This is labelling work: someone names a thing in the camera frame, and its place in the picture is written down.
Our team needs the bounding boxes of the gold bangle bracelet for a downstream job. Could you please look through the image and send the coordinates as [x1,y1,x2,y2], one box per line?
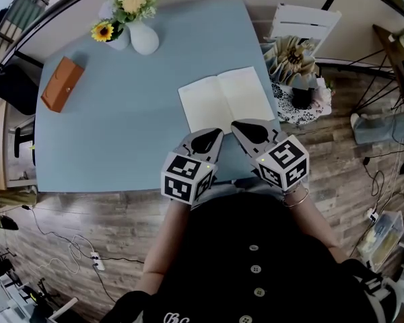
[282,187,310,209]

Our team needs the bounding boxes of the black office chair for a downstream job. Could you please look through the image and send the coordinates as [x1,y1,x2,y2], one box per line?
[0,62,38,168]

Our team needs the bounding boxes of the small white flower pot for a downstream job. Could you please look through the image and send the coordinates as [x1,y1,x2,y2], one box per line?
[106,27,131,51]

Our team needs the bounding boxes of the person's right forearm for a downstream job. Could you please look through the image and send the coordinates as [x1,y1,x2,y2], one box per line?
[282,183,347,265]

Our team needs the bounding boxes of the wooden side table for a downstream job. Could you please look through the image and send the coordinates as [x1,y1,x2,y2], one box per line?
[351,24,404,110]

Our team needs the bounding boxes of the yellow white flower bouquet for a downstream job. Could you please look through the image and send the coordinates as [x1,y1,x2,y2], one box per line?
[102,0,172,25]

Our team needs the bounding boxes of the clear plastic bin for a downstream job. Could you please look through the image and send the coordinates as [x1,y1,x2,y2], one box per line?
[356,210,404,274]

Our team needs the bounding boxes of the black white floral cushion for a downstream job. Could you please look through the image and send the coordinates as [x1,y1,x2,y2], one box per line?
[271,82,333,126]

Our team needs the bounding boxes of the blue notebook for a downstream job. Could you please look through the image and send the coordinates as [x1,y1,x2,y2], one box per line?
[177,66,276,136]

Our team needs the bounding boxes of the black buttoned shirt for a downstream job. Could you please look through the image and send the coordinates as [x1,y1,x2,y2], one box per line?
[99,192,398,323]

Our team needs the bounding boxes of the person's left forearm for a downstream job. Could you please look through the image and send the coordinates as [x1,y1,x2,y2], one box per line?
[134,200,193,295]

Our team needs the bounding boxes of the yellow sunflower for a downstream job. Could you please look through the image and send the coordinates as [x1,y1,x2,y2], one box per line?
[90,21,115,43]

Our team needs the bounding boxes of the orange leather box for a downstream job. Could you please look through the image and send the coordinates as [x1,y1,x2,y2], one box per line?
[40,56,86,114]

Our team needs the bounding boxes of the person's grey jeans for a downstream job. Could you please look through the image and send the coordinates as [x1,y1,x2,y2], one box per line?
[190,176,287,211]

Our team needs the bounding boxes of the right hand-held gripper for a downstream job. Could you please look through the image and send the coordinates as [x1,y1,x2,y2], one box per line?
[230,119,310,192]

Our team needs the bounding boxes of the pink flower bunch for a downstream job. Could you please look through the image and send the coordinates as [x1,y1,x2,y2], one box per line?
[311,77,336,109]

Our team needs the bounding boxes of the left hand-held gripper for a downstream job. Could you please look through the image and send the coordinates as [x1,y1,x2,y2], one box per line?
[160,128,224,206]

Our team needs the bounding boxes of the black power cable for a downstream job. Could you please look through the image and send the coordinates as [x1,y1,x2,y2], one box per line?
[103,256,145,264]

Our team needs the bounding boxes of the black bag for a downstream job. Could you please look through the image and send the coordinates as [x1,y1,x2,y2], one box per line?
[291,87,316,110]

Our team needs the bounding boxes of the white wooden chair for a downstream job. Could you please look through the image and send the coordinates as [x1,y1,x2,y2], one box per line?
[272,2,343,57]

